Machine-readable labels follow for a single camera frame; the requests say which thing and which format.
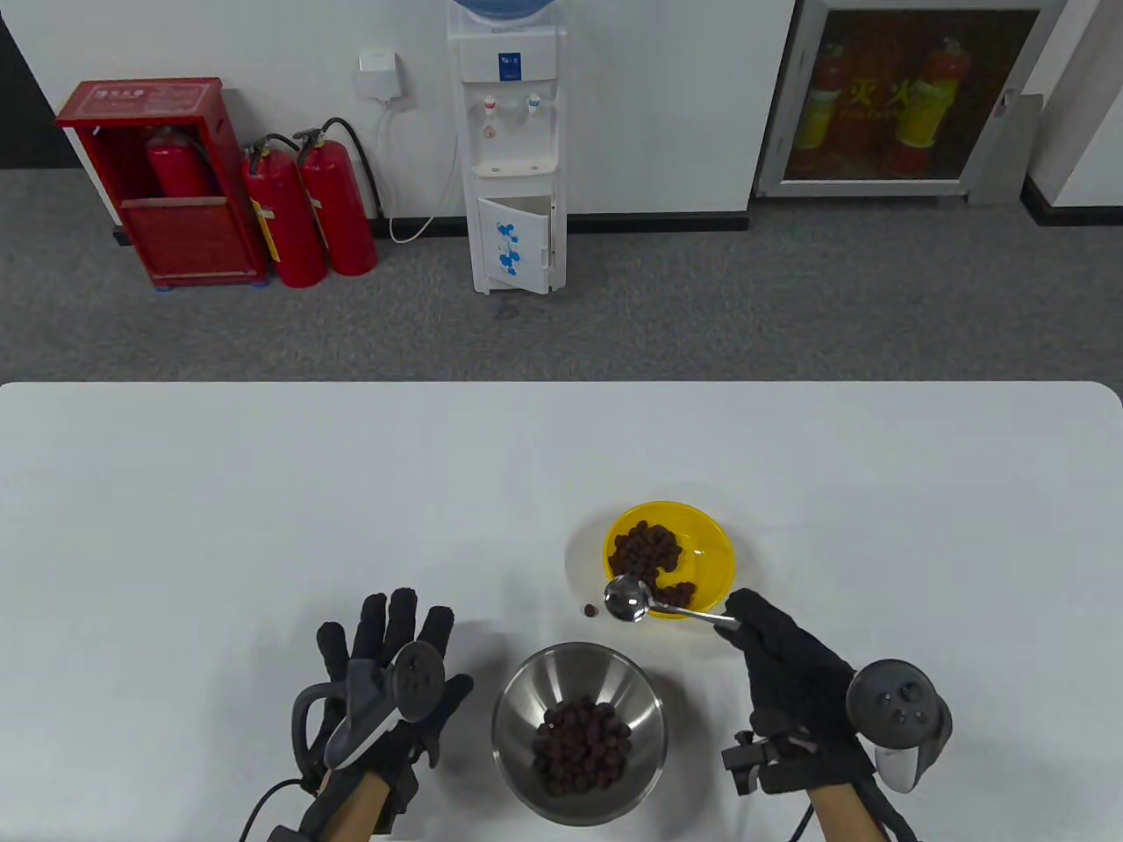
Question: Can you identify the grey controller on left glove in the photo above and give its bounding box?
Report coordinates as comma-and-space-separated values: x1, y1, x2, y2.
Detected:
292, 641, 449, 793

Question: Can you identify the person's right hand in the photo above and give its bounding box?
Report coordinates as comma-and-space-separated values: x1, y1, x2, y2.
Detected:
723, 588, 878, 795

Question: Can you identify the white wall socket box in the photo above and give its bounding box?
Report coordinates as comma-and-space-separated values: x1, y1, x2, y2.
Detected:
354, 47, 405, 104

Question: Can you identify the white water dispenser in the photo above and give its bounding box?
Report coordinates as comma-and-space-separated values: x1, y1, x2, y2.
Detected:
447, 11, 569, 296

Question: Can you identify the red and yellow extinguisher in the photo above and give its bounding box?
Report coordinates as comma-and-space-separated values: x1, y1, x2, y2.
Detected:
792, 39, 850, 176
888, 35, 971, 178

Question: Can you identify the pile of dark dried fruits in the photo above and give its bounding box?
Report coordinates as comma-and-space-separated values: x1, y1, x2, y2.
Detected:
608, 519, 699, 610

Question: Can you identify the metal spoon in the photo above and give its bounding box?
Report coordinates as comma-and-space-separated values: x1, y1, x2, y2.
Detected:
603, 574, 743, 629

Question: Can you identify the yellow plastic bowl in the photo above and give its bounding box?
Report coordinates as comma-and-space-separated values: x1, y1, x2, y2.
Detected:
603, 501, 736, 621

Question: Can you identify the person's left hand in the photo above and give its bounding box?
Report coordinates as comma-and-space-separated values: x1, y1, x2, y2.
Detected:
316, 588, 476, 795

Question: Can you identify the white power cable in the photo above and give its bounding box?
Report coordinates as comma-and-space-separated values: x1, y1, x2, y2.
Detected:
376, 98, 462, 245

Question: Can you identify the red fire extinguisher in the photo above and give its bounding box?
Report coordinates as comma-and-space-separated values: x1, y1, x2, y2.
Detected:
292, 117, 384, 278
145, 125, 218, 201
240, 133, 329, 289

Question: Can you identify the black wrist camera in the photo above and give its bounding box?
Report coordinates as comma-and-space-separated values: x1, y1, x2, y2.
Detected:
720, 731, 821, 796
263, 772, 413, 842

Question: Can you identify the grey controller on right glove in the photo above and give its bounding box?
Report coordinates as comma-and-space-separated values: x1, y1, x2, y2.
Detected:
844, 659, 954, 796

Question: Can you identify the person's left forearm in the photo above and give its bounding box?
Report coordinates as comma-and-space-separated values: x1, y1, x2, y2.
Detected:
321, 767, 393, 842

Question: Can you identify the heap of dark dried fruits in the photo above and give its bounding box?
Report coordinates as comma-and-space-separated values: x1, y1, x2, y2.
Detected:
532, 696, 633, 798

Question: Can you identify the stainless steel bowl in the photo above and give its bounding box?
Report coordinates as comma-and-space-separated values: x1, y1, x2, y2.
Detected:
490, 642, 669, 827

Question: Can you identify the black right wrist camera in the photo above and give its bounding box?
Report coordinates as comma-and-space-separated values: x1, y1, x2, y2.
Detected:
720, 731, 821, 796

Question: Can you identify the grey controller on glove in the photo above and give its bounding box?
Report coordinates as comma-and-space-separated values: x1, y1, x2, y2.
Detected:
844, 659, 954, 796
292, 641, 449, 793

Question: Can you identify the red fire extinguisher box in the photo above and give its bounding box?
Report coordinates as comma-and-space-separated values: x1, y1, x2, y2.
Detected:
54, 77, 270, 291

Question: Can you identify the person's right forearm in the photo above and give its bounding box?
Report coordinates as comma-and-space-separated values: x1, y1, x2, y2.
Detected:
807, 779, 881, 842

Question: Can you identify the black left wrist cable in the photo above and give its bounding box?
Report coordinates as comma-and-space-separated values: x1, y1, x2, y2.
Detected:
238, 778, 306, 842

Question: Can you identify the blue water bottle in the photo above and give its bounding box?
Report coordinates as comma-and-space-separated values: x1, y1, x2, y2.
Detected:
451, 0, 562, 24

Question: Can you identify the glass door fire cabinet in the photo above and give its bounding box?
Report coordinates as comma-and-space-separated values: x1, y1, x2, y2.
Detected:
753, 0, 1091, 209

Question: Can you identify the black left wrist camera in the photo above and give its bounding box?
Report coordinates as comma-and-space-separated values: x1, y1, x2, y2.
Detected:
263, 772, 413, 842

